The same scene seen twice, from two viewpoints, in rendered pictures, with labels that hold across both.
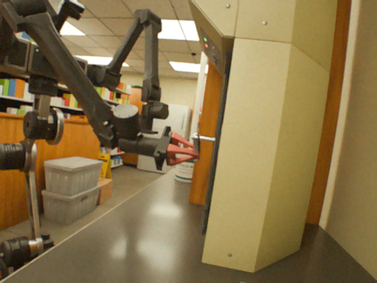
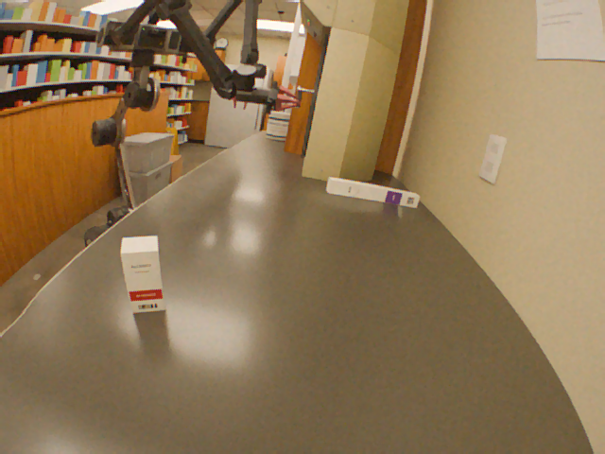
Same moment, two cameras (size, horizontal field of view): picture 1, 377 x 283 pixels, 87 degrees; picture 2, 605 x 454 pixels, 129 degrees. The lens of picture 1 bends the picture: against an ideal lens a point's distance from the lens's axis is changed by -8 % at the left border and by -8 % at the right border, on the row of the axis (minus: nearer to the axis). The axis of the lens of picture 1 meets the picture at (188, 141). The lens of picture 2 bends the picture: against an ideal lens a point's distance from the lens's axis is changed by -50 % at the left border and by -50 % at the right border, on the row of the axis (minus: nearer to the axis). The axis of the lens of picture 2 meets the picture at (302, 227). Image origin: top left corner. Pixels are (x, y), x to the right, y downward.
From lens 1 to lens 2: 0.39 m
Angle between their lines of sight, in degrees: 25
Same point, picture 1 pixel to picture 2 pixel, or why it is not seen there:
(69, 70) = (200, 43)
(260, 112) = (346, 75)
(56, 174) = (130, 151)
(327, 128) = (404, 97)
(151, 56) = (250, 25)
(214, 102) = (310, 65)
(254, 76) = (343, 52)
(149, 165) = (219, 140)
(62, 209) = (139, 187)
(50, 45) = (188, 26)
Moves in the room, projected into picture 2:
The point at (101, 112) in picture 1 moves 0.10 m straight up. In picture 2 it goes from (222, 72) to (228, 43)
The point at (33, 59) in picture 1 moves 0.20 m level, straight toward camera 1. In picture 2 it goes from (140, 37) to (149, 29)
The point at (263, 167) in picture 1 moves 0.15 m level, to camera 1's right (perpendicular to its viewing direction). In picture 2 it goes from (347, 110) to (392, 122)
